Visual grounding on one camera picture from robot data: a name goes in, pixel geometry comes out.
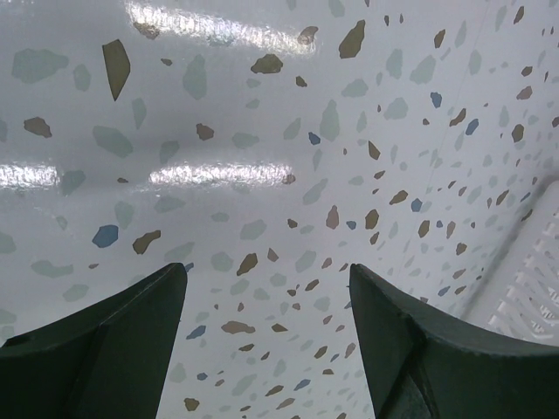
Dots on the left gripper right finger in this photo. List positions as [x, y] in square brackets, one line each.
[421, 362]

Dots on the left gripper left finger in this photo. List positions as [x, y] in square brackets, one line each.
[108, 360]

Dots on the white plastic laundry basket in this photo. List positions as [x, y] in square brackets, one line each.
[520, 299]

